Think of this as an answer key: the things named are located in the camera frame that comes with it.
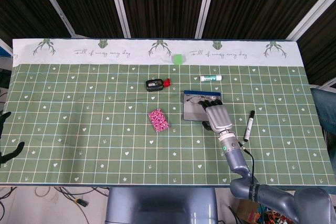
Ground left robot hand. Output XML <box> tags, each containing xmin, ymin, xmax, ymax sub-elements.
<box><xmin>0</xmin><ymin>111</ymin><xmax>26</xmax><ymax>168</ymax></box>

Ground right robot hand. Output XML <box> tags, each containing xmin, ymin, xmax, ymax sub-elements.
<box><xmin>198</xmin><ymin>99</ymin><xmax>234</xmax><ymax>133</ymax></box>

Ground blue glasses case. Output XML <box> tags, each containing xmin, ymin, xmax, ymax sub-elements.
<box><xmin>182</xmin><ymin>90</ymin><xmax>222</xmax><ymax>122</ymax></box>

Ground black wire-frame eyeglasses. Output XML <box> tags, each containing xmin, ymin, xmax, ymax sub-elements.
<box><xmin>185</xmin><ymin>94</ymin><xmax>222</xmax><ymax>104</ymax></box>

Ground black white marker pen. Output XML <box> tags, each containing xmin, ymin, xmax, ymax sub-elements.
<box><xmin>243</xmin><ymin>110</ymin><xmax>256</xmax><ymax>143</ymax></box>

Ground white green glue stick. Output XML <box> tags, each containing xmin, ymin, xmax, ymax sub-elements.
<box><xmin>200</xmin><ymin>74</ymin><xmax>223</xmax><ymax>82</ymax></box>

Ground pink patterned card box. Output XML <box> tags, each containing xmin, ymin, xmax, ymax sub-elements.
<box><xmin>148</xmin><ymin>108</ymin><xmax>169</xmax><ymax>133</ymax></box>

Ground black bottle red cap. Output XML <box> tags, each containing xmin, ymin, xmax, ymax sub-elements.
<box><xmin>145</xmin><ymin>78</ymin><xmax>172</xmax><ymax>92</ymax></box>

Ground green grid tablecloth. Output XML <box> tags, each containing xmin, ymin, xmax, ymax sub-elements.
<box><xmin>0</xmin><ymin>37</ymin><xmax>313</xmax><ymax>187</ymax></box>

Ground cardboard box of toys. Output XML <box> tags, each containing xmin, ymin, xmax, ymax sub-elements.
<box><xmin>230</xmin><ymin>197</ymin><xmax>300</xmax><ymax>224</ymax></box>

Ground blue white board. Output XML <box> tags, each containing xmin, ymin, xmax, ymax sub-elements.
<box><xmin>0</xmin><ymin>39</ymin><xmax>13</xmax><ymax>58</ymax></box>

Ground blue-grey robot torso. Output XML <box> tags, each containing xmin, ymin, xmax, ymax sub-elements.
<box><xmin>104</xmin><ymin>187</ymin><xmax>218</xmax><ymax>224</ymax></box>

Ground person leg in jeans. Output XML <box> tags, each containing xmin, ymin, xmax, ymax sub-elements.
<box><xmin>311</xmin><ymin>87</ymin><xmax>336</xmax><ymax>133</ymax></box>

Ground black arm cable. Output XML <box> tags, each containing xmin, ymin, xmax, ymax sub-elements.
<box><xmin>239</xmin><ymin>142</ymin><xmax>260</xmax><ymax>186</ymax></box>

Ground floor cable bundle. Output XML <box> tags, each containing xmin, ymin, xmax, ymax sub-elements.
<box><xmin>0</xmin><ymin>186</ymin><xmax>110</xmax><ymax>224</ymax></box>

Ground white partition post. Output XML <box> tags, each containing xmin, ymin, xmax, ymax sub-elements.
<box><xmin>31</xmin><ymin>0</ymin><xmax>77</xmax><ymax>38</ymax></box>
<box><xmin>286</xmin><ymin>0</ymin><xmax>336</xmax><ymax>41</ymax></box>
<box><xmin>107</xmin><ymin>0</ymin><xmax>131</xmax><ymax>38</ymax></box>
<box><xmin>194</xmin><ymin>0</ymin><xmax>222</xmax><ymax>39</ymax></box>

